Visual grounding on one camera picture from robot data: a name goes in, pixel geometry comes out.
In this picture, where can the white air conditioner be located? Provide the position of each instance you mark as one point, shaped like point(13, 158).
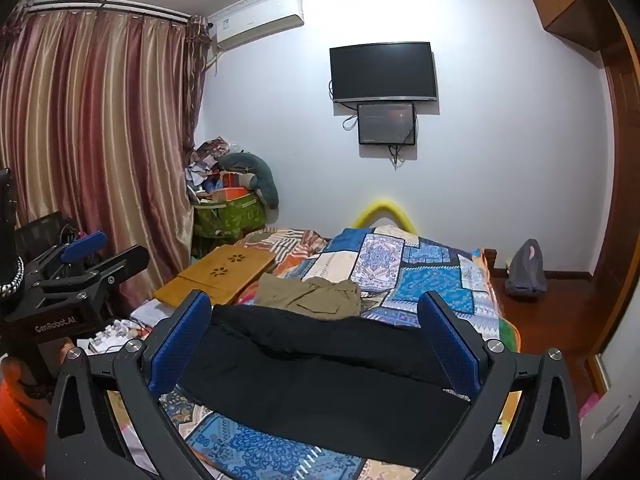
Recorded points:
point(255, 17)

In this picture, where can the green patterned storage box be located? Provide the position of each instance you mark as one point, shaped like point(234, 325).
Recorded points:
point(232, 217)

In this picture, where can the wooden lap desk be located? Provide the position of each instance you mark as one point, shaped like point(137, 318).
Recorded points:
point(220, 272)

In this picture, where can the striped pink curtain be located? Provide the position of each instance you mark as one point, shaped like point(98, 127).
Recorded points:
point(100, 125)

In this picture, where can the grey plush pillow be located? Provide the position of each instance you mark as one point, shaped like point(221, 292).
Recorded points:
point(262, 175)

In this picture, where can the white panel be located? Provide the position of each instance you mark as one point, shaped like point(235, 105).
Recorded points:
point(612, 400)

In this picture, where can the blue patchwork blanket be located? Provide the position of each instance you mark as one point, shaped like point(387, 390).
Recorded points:
point(405, 270)

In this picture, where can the orange box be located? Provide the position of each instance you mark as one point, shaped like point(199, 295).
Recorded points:
point(235, 195)

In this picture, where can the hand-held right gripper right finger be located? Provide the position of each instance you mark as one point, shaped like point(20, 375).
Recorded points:
point(450, 345)

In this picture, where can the black mesh chair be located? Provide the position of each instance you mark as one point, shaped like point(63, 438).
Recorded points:
point(47, 225)

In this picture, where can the pile of papers and clutter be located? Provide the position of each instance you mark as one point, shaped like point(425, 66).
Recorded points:
point(205, 165)

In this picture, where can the small black wall monitor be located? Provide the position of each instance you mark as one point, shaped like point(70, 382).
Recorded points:
point(386, 123)

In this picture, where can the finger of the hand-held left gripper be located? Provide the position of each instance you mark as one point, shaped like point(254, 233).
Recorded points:
point(120, 262)
point(82, 247)

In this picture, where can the white printed cloth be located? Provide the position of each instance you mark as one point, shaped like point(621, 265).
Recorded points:
point(112, 332)

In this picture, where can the curtain rail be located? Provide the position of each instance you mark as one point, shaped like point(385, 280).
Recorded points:
point(110, 8)

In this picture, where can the black pants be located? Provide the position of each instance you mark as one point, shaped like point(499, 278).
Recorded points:
point(320, 360)

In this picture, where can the grey bag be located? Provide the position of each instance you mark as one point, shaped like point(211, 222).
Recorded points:
point(525, 272)

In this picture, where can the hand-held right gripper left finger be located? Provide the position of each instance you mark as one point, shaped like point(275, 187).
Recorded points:
point(180, 342)

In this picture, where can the black wall television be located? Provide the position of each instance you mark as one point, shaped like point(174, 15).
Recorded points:
point(382, 71)

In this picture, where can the orange striped bed sheet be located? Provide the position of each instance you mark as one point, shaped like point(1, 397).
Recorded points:
point(295, 250)

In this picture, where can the khaki pants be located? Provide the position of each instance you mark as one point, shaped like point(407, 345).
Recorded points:
point(310, 297)

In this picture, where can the wooden door frame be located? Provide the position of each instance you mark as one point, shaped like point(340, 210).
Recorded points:
point(625, 160)

